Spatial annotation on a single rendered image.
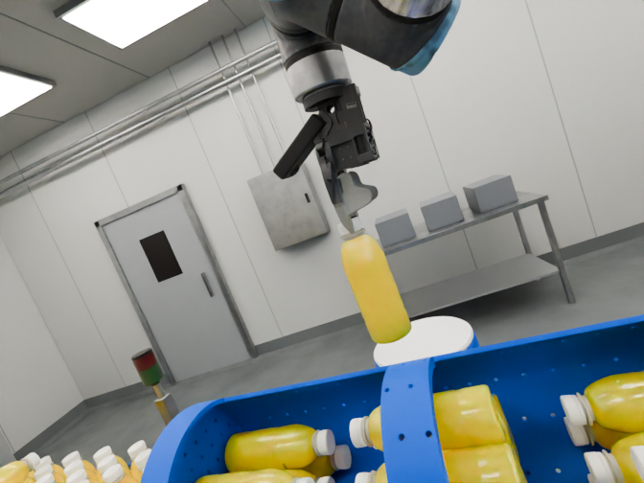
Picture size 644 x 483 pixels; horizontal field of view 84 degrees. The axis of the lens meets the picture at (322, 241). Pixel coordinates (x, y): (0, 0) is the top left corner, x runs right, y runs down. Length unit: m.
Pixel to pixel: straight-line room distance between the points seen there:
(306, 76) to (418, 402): 0.46
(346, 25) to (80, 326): 5.44
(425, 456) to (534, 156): 3.78
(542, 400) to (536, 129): 3.56
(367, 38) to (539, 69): 3.79
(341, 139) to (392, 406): 0.37
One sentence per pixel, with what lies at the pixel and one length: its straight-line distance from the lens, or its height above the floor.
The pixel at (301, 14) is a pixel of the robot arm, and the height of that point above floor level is 1.70.
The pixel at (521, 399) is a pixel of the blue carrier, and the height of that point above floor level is 1.08.
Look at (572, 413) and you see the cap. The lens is 0.62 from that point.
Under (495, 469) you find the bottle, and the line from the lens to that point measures 0.52.
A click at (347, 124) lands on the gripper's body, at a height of 1.59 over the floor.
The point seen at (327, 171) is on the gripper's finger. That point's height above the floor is 1.54.
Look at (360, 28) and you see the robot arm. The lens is 0.45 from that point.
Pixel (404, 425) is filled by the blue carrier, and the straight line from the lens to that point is 0.49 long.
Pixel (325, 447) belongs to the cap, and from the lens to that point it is 0.69.
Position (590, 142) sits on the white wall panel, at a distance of 4.31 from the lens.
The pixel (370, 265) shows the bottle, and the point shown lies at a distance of 0.56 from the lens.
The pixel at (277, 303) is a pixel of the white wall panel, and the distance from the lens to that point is 4.23.
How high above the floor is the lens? 1.50
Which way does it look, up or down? 7 degrees down
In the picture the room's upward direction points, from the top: 22 degrees counter-clockwise
